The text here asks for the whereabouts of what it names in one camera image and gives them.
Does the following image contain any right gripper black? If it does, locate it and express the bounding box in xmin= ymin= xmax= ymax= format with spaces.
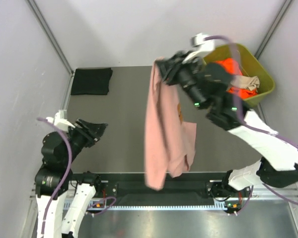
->
xmin=152 ymin=52 xmax=206 ymax=112

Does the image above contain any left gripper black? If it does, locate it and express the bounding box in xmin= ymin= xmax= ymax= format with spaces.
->
xmin=62 ymin=117 xmax=108 ymax=165

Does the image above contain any pink t shirt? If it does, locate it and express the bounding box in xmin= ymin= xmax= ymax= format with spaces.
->
xmin=144 ymin=63 xmax=197 ymax=191

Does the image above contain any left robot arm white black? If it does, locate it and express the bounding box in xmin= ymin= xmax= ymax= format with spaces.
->
xmin=35 ymin=117 xmax=108 ymax=238

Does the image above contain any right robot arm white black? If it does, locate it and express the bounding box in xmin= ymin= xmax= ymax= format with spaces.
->
xmin=155 ymin=52 xmax=298 ymax=197

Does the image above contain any folded black t shirt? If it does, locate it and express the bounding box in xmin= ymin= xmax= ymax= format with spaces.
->
xmin=71 ymin=68 xmax=113 ymax=96

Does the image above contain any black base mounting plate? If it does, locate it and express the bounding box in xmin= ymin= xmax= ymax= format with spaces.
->
xmin=64 ymin=171 xmax=264 ymax=206

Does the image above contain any orange t shirt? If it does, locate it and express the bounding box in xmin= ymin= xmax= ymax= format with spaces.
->
xmin=215 ymin=58 xmax=257 ymax=99

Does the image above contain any olive green plastic bin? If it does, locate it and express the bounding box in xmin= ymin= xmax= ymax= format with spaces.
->
xmin=204 ymin=44 xmax=275 ymax=108

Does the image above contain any beige t shirt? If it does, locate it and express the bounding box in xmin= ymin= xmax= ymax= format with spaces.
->
xmin=231 ymin=75 xmax=260 ymax=91

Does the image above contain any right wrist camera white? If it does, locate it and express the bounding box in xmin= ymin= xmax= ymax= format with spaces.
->
xmin=183 ymin=33 xmax=216 ymax=63

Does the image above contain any grey slotted cable duct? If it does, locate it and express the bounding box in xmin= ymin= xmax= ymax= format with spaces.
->
xmin=62 ymin=200 xmax=241 ymax=211

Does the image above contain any left aluminium corner post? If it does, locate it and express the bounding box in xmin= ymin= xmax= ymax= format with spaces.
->
xmin=24 ymin=0 xmax=74 ymax=74

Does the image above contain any aluminium corner post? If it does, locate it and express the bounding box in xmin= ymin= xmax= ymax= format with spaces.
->
xmin=254 ymin=0 xmax=294 ymax=59
xmin=24 ymin=0 xmax=74 ymax=74

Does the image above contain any right aluminium corner post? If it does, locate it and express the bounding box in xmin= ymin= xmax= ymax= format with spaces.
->
xmin=254 ymin=0 xmax=294 ymax=59

